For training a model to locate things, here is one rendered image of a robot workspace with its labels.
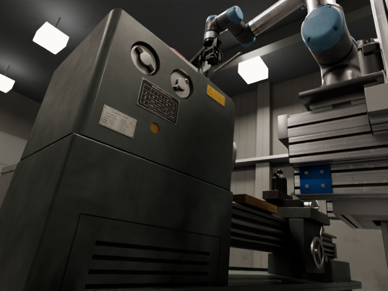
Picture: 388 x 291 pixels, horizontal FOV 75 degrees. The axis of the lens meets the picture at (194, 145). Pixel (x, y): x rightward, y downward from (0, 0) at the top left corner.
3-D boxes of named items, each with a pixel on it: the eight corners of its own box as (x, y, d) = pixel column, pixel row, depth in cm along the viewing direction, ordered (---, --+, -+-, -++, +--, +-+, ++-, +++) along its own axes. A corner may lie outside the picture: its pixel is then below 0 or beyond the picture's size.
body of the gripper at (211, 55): (212, 54, 113) (214, 33, 117) (197, 62, 118) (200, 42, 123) (222, 63, 118) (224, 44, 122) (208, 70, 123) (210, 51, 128)
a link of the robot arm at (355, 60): (365, 78, 87) (359, 47, 92) (355, 56, 78) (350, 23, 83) (327, 89, 95) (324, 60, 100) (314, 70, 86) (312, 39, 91)
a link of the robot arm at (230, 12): (247, 17, 123) (229, 28, 130) (235, 0, 115) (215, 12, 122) (247, 29, 120) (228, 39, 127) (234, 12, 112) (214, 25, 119)
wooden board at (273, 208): (245, 202, 112) (245, 193, 114) (187, 204, 136) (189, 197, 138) (277, 213, 132) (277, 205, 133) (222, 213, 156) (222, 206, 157)
